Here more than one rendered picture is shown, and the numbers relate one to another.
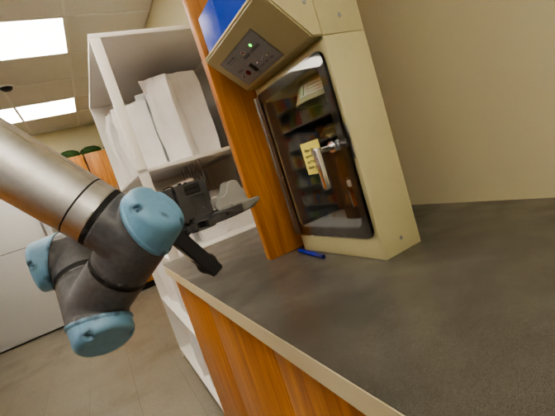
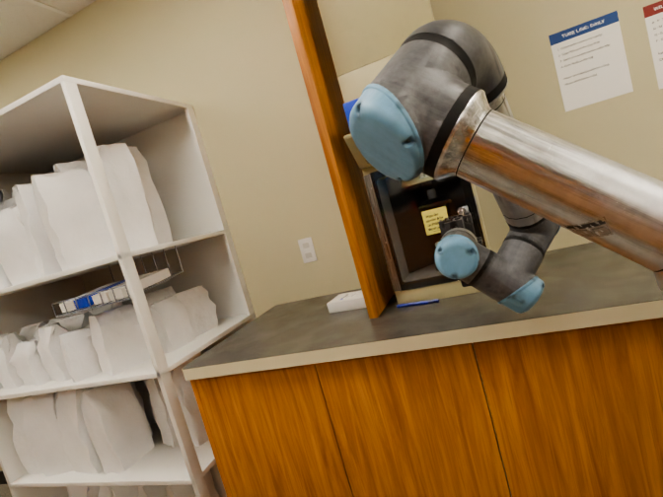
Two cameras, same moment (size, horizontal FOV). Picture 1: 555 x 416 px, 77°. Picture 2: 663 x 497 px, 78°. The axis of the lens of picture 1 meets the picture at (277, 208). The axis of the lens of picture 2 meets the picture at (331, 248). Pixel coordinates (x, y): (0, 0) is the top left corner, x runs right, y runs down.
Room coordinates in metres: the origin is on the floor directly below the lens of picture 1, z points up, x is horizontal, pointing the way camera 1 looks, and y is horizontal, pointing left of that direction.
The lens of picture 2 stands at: (0.10, 0.97, 1.30)
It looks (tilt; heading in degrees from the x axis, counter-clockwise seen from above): 5 degrees down; 318
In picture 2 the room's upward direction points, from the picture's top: 16 degrees counter-clockwise
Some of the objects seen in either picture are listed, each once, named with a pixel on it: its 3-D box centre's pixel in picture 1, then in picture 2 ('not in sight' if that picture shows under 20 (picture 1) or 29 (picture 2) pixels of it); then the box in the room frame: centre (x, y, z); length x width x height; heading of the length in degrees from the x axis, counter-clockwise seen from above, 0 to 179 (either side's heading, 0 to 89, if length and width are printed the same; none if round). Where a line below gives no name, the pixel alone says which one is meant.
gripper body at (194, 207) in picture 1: (177, 213); (458, 237); (0.59, 0.16, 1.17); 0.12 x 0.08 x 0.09; 117
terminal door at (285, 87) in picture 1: (307, 158); (426, 222); (0.85, -0.11, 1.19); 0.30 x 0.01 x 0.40; 27
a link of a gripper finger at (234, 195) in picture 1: (236, 196); not in sight; (0.63, 0.06, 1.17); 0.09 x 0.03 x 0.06; 117
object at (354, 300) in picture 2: not in sight; (352, 300); (1.22, -0.06, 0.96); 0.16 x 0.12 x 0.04; 22
